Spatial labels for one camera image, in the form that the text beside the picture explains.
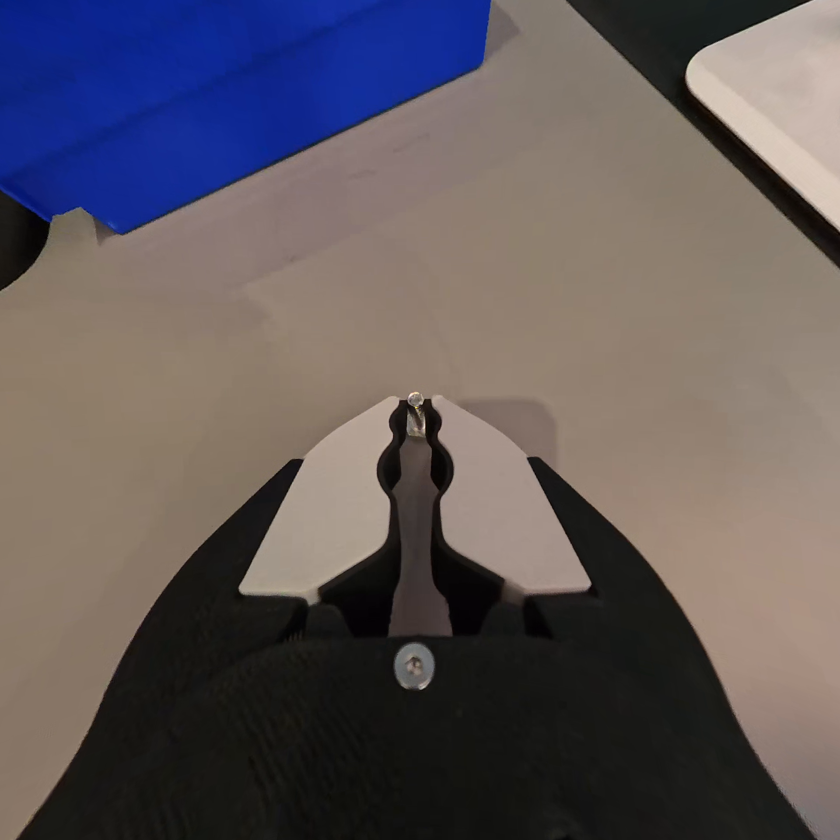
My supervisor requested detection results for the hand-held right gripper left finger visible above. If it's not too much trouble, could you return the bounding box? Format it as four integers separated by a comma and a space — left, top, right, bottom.
239, 395, 403, 601

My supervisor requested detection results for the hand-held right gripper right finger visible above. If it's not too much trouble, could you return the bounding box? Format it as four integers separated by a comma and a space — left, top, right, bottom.
430, 394, 593, 599

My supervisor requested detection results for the blue plastic bin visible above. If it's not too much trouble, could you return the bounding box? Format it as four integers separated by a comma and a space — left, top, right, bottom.
0, 0, 493, 235

